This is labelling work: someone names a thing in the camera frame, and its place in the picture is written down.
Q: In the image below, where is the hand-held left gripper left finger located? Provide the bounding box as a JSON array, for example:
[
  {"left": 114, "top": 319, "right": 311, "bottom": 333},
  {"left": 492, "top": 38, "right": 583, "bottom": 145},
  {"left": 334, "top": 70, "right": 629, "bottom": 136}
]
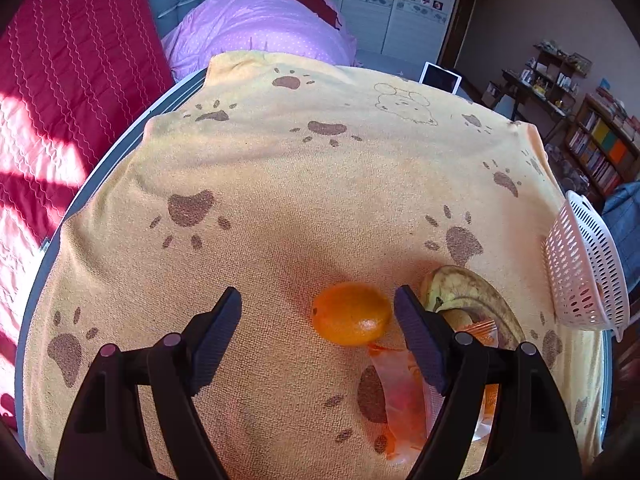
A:
[{"left": 54, "top": 286, "right": 243, "bottom": 480}]

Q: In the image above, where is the white wardrobe with stickers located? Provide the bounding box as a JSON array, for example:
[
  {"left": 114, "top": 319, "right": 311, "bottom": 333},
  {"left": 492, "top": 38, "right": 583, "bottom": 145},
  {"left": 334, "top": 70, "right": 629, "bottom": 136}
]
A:
[{"left": 285, "top": 0, "right": 466, "bottom": 58}]

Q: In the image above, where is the orange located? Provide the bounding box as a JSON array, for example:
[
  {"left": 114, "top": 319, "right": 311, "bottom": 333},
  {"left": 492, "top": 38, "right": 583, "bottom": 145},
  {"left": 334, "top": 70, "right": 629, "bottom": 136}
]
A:
[{"left": 311, "top": 282, "right": 392, "bottom": 347}]

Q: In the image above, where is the white tablet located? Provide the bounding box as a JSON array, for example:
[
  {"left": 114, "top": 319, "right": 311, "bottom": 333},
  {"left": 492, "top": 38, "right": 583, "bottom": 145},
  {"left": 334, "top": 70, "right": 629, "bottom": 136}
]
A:
[{"left": 419, "top": 61, "right": 462, "bottom": 95}]

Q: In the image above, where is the blue denim cloth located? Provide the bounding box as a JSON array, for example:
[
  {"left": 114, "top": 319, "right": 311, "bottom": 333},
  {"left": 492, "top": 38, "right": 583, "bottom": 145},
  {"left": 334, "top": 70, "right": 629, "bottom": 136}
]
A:
[{"left": 602, "top": 180, "right": 640, "bottom": 306}]

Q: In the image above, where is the clear packet of orange snacks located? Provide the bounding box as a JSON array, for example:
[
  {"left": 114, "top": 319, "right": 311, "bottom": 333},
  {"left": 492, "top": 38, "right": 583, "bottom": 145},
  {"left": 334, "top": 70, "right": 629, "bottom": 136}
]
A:
[{"left": 367, "top": 320, "right": 501, "bottom": 463}]

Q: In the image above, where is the white perforated plastic basket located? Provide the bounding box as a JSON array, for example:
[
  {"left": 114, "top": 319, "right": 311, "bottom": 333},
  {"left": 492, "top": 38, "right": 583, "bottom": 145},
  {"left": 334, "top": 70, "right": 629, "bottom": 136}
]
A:
[{"left": 542, "top": 191, "right": 631, "bottom": 343}]

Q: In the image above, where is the wooden bookshelf with books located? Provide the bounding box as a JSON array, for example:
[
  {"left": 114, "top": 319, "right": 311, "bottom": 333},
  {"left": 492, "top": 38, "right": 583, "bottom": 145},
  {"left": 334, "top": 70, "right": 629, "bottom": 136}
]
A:
[{"left": 565, "top": 87, "right": 640, "bottom": 196}]

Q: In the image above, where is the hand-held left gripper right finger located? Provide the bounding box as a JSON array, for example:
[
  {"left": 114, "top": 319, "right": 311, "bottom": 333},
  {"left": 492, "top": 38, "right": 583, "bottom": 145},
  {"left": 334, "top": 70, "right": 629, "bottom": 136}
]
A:
[{"left": 393, "top": 285, "right": 583, "bottom": 480}]

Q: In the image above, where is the dark wooden desk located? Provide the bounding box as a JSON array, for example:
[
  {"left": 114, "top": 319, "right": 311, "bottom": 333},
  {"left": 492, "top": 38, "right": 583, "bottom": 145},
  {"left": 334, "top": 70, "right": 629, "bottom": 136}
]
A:
[{"left": 500, "top": 67, "right": 576, "bottom": 123}]

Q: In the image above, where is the dark wooden door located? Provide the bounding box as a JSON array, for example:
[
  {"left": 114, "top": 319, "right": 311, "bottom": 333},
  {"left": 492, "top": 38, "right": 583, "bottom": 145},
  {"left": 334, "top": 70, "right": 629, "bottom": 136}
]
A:
[{"left": 440, "top": 0, "right": 491, "bottom": 71}]

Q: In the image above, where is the red quilted bedspread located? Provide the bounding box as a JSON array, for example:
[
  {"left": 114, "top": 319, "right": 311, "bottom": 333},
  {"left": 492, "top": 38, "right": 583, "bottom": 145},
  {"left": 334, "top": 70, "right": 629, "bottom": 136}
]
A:
[{"left": 0, "top": 0, "right": 176, "bottom": 441}]

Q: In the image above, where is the spotted yellow banana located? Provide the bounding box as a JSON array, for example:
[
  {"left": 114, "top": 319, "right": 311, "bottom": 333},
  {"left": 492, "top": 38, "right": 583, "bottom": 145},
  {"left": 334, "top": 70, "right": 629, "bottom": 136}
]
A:
[{"left": 419, "top": 265, "right": 527, "bottom": 351}]

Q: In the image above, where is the small wooden desk shelf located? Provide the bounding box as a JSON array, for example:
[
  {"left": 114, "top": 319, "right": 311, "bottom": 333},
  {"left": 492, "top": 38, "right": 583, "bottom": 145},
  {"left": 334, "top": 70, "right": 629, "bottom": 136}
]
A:
[{"left": 525, "top": 42, "right": 593, "bottom": 93}]

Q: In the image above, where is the yellow paw print towel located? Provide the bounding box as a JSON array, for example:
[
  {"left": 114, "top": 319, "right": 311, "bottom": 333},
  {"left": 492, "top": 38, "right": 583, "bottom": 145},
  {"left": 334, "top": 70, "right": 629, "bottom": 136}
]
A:
[{"left": 22, "top": 52, "right": 608, "bottom": 480}]

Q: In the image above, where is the pink dotted duvet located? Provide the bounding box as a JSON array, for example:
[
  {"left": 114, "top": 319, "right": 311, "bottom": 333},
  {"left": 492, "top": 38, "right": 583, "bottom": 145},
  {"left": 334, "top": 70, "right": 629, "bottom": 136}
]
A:
[{"left": 160, "top": 0, "right": 358, "bottom": 81}]

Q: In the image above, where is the dark red cloth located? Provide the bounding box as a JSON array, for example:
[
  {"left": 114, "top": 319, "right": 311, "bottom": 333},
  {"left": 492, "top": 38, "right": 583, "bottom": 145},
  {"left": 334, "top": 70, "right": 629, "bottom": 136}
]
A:
[{"left": 286, "top": 0, "right": 343, "bottom": 28}]

